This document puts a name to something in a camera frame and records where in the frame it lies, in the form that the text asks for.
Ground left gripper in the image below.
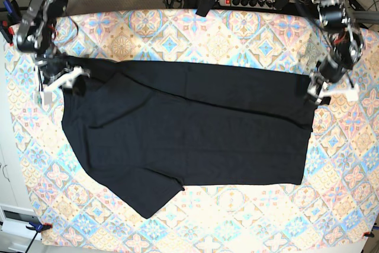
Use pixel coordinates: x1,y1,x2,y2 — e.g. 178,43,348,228
304,57,359,105

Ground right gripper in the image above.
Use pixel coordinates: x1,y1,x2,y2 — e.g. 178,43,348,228
34,53,90,105

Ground black T-shirt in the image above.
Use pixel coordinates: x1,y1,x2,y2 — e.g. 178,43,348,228
62,56,315,218

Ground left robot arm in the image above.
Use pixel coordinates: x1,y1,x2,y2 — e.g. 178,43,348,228
307,0,364,105

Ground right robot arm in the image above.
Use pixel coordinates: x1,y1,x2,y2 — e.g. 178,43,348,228
15,0,89,105

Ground blue clamp upper left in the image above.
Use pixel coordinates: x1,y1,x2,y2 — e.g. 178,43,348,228
1,0,22,46

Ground blue clamp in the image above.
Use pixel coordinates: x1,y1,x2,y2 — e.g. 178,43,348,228
1,0,22,46
25,222,53,253

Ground white power strip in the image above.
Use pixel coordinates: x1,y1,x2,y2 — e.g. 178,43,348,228
219,0,275,9

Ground patterned tablecloth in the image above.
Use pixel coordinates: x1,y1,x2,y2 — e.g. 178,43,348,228
4,9,378,252

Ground orange clamp lower right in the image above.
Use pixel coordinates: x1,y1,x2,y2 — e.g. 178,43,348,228
363,232,375,238

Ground blue clamp lower left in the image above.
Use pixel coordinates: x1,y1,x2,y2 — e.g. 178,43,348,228
25,222,53,253

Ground white cabinet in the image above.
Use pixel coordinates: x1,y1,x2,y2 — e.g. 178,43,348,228
0,42,38,253

